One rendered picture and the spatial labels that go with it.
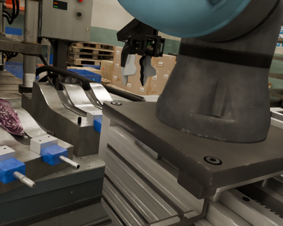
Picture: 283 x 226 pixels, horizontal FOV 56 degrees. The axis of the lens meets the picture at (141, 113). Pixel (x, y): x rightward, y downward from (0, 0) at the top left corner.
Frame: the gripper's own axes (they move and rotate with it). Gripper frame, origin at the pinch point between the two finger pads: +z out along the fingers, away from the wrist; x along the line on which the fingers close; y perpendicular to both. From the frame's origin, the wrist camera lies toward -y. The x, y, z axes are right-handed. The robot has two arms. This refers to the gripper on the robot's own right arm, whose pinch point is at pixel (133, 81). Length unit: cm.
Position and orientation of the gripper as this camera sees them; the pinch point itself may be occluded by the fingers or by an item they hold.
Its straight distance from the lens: 80.7
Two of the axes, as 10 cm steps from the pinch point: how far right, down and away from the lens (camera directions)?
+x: 7.6, -0.6, 6.4
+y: 6.3, 2.9, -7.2
